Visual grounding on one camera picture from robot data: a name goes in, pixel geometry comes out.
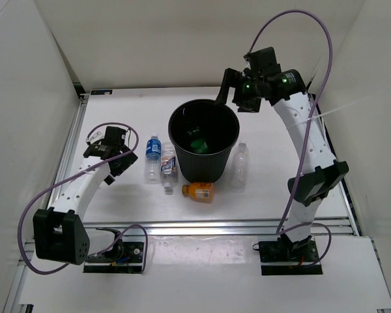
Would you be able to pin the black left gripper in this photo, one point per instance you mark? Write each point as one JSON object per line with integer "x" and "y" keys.
{"x": 127, "y": 160}

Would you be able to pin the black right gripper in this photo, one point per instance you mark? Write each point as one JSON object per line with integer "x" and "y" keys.
{"x": 233, "y": 77}

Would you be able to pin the blue label plastic bottle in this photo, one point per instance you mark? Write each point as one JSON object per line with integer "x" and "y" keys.
{"x": 152, "y": 160}

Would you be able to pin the green plastic soda bottle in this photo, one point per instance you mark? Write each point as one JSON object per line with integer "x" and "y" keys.
{"x": 199, "y": 146}

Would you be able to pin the clear unlabelled plastic bottle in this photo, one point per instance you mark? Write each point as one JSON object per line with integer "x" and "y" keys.
{"x": 240, "y": 164}

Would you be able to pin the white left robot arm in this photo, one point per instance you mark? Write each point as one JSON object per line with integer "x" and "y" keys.
{"x": 59, "y": 231}

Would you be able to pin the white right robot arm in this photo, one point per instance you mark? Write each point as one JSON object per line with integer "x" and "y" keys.
{"x": 319, "y": 171}

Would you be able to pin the black plastic waste bin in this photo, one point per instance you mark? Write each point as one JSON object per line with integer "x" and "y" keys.
{"x": 203, "y": 134}

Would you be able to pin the orange white label clear bottle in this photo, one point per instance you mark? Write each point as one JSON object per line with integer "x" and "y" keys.
{"x": 168, "y": 169}

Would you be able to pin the orange juice bottle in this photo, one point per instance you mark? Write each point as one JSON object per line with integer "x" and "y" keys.
{"x": 200, "y": 192}

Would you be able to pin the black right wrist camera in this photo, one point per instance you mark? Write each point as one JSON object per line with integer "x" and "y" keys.
{"x": 263, "y": 62}

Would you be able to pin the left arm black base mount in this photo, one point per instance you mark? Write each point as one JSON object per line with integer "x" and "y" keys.
{"x": 124, "y": 256}

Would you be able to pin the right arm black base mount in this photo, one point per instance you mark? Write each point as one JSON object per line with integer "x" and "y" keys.
{"x": 276, "y": 260}

